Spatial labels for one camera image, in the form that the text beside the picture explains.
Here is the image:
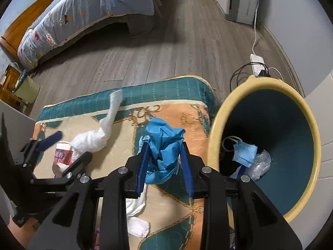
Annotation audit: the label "yellow rimmed teal waste bin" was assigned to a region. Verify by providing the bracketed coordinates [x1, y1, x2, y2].
[208, 75, 322, 224]

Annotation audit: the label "white panelled wardrobe door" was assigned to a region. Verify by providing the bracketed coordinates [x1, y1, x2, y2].
[304, 70, 333, 188]

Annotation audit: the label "pale green cylindrical container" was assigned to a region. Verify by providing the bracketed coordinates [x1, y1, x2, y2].
[13, 70, 41, 104]

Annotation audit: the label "clear plastic bag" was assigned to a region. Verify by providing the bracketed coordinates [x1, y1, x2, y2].
[238, 150, 271, 181]

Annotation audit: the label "blue plastic packaging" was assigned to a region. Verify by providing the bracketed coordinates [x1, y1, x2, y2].
[138, 117, 186, 185]

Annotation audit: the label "white power cable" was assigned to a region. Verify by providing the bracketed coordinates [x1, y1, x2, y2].
[251, 0, 261, 56]

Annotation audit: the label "bed with blue quilt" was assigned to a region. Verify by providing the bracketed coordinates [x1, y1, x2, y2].
[17, 0, 157, 71]

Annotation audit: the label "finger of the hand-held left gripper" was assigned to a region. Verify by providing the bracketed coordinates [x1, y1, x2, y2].
[15, 131, 63, 162]
[31, 151, 93, 184]

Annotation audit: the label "blue face mask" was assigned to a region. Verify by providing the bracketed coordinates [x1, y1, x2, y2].
[222, 135, 258, 168]

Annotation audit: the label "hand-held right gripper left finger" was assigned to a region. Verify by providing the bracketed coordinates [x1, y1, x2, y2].
[27, 142, 151, 250]

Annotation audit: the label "wooden nightstand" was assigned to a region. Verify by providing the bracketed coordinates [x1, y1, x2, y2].
[0, 64, 29, 107]

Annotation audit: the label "grey bed base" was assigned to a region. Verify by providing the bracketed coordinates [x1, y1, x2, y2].
[104, 0, 172, 39]

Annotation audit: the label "teal and orange printed mat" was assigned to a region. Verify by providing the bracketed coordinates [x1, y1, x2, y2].
[32, 75, 217, 250]

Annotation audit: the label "white power strip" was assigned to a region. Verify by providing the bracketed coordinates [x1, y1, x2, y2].
[250, 54, 271, 77]

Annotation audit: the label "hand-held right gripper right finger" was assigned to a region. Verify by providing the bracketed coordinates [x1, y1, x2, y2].
[180, 141, 304, 250]

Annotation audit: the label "white folded tissue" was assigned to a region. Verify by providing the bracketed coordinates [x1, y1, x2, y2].
[127, 216, 151, 238]

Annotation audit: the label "red printed paper cup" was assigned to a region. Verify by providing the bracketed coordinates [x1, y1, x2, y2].
[52, 141, 77, 179]

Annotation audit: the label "white air purifier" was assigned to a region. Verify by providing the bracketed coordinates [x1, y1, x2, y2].
[217, 0, 261, 26]

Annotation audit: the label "pink plastic wrapper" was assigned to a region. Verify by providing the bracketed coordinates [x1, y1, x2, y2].
[94, 225, 102, 250]

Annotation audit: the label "wooden headboard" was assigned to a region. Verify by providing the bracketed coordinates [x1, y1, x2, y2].
[0, 0, 68, 60]

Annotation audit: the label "person's left forearm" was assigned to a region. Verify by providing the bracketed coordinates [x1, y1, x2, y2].
[7, 217, 36, 250]

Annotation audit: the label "black cables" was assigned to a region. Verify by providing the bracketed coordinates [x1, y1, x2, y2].
[230, 62, 261, 94]

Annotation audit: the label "white knotted tissue bag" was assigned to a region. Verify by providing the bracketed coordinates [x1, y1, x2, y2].
[70, 89, 123, 155]

